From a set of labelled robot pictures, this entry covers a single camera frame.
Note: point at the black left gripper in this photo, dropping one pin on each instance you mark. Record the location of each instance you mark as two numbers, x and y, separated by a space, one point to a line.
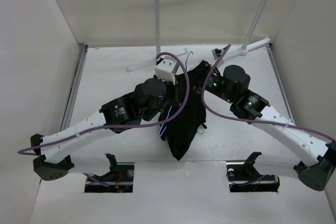
177 91

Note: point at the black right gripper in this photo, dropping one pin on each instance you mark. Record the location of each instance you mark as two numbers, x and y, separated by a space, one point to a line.
198 79

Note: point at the black trousers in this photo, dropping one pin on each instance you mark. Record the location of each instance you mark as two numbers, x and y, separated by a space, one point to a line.
182 129

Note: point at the translucent blue clothes hanger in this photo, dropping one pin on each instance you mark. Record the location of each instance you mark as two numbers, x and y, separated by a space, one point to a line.
164 126

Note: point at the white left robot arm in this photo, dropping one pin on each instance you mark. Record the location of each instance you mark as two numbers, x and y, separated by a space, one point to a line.
152 103

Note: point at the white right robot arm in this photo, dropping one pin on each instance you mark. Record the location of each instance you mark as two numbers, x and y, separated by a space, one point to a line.
315 151

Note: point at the white clothes rack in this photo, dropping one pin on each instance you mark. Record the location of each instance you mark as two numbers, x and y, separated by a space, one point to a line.
195 22

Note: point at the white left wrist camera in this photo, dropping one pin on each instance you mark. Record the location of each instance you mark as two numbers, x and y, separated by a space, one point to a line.
166 70

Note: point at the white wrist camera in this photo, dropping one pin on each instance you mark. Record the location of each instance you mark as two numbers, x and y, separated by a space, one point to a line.
166 70
217 52

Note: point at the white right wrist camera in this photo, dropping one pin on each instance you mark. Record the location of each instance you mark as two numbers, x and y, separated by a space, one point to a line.
217 52

